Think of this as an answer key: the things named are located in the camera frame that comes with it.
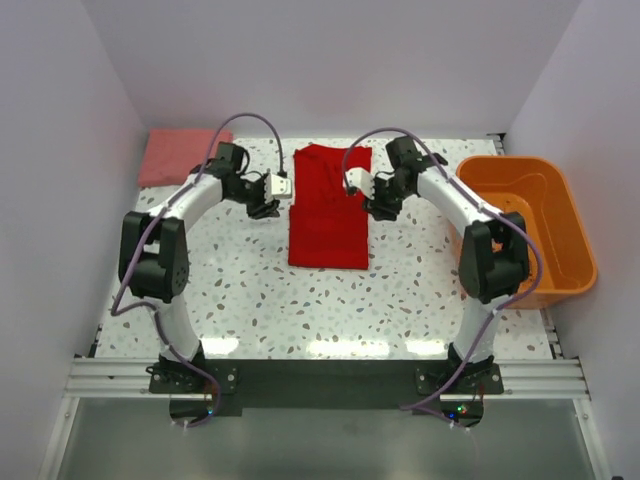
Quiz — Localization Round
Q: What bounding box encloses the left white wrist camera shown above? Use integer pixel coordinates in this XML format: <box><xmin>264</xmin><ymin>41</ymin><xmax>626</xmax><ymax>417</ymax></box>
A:
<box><xmin>264</xmin><ymin>173</ymin><xmax>293</xmax><ymax>203</ymax></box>

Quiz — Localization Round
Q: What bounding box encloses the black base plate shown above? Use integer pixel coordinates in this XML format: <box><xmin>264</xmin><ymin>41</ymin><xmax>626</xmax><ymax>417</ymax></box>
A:
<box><xmin>146</xmin><ymin>359</ymin><xmax>505</xmax><ymax>426</ymax></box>

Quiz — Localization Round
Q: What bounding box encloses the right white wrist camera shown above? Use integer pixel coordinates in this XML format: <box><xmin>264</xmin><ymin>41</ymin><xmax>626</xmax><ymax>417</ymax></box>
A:
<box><xmin>344</xmin><ymin>167</ymin><xmax>375</xmax><ymax>199</ymax></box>

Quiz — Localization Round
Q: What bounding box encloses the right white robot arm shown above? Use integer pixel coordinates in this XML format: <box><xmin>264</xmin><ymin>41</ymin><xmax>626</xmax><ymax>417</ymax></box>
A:
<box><xmin>343</xmin><ymin>135</ymin><xmax>534</xmax><ymax>399</ymax></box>

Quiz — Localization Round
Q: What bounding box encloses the red t-shirt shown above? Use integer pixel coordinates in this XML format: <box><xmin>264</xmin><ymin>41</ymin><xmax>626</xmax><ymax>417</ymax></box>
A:
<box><xmin>288</xmin><ymin>144</ymin><xmax>369</xmax><ymax>270</ymax></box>

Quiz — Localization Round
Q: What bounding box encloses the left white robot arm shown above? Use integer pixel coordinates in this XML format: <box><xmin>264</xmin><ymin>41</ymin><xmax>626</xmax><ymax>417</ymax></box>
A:
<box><xmin>110</xmin><ymin>142</ymin><xmax>292</xmax><ymax>396</ymax></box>

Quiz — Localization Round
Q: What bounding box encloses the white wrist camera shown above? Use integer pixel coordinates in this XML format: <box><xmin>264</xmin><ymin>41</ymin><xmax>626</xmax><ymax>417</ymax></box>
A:
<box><xmin>344</xmin><ymin>167</ymin><xmax>375</xmax><ymax>199</ymax></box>
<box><xmin>264</xmin><ymin>173</ymin><xmax>293</xmax><ymax>203</ymax></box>

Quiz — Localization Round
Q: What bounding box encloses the orange plastic basket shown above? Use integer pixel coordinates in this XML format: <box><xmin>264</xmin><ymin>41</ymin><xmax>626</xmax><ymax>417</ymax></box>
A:
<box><xmin>456</xmin><ymin>156</ymin><xmax>597</xmax><ymax>310</ymax></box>

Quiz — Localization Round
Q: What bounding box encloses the folded pink t-shirt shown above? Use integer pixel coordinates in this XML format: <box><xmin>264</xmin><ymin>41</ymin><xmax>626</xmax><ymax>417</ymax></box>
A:
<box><xmin>137</xmin><ymin>128</ymin><xmax>216</xmax><ymax>188</ymax></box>

